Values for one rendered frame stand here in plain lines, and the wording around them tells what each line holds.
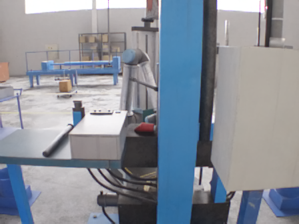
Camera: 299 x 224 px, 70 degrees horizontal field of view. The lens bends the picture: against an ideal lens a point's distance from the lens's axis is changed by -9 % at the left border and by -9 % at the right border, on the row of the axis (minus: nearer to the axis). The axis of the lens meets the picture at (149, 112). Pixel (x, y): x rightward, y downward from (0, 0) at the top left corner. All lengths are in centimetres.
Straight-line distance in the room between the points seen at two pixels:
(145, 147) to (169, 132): 31
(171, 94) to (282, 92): 53
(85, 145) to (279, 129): 81
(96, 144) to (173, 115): 38
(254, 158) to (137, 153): 84
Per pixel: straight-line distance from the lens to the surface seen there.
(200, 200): 163
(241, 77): 60
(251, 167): 69
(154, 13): 165
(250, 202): 86
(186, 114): 106
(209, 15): 120
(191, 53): 102
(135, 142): 135
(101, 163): 113
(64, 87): 814
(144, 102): 251
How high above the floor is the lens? 157
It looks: 15 degrees down
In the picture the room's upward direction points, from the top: straight up
